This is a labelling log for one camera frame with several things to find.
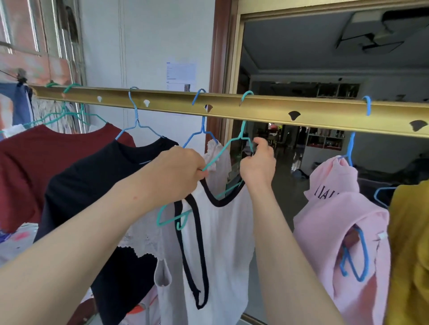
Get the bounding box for person's left hand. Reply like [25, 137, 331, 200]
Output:
[132, 146, 209, 215]

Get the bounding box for person's right hand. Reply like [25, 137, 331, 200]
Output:
[240, 137, 278, 194]

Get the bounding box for white lace blouse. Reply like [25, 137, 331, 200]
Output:
[117, 139, 232, 325]

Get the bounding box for teal wire hanger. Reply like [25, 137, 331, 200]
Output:
[23, 81, 84, 129]
[45, 83, 108, 127]
[156, 90, 255, 231]

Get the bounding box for pink t-shirt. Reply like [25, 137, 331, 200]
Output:
[293, 155, 392, 325]

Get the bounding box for white black-trimmed tank top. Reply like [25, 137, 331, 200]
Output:
[157, 177, 256, 325]

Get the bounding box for black t-shirt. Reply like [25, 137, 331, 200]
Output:
[33, 136, 179, 325]

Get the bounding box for gold clothes rail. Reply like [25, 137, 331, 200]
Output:
[29, 84, 429, 138]

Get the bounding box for dark red t-shirt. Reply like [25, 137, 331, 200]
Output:
[0, 123, 136, 234]

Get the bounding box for grey striped white tank top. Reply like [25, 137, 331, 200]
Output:
[1, 124, 27, 138]

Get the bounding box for mustard yellow t-shirt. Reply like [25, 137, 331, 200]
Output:
[384, 180, 429, 325]

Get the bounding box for person's right forearm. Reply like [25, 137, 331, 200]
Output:
[248, 186, 346, 325]

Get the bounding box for person's left forearm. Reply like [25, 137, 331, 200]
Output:
[0, 177, 158, 325]

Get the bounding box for white paper notice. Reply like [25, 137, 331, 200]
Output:
[165, 60, 198, 93]

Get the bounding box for striped rag mop head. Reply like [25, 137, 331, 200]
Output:
[32, 97, 84, 133]

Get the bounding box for metal mop poles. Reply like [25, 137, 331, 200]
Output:
[57, 0, 88, 134]

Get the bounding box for white red floral cloth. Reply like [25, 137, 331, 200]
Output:
[0, 222, 39, 267]

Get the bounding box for blue fabric cover white trim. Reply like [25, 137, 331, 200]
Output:
[0, 82, 34, 131]

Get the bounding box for orange patterned hanging sheet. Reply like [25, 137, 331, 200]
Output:
[0, 50, 73, 88]

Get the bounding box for ceiling lamp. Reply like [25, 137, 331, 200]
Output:
[335, 8, 429, 55]

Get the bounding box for grey metal window pole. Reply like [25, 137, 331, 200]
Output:
[0, 41, 47, 56]

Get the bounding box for window with metal bars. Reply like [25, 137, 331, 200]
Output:
[0, 0, 84, 67]

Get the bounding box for indoor wall shelf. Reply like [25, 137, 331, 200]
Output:
[307, 83, 361, 151]

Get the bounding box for brown door frame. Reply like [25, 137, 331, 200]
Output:
[204, 0, 245, 153]

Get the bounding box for thin steel lift cables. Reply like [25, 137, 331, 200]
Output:
[118, 0, 129, 90]

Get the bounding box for black clip wire hanger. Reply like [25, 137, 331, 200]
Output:
[0, 68, 30, 88]

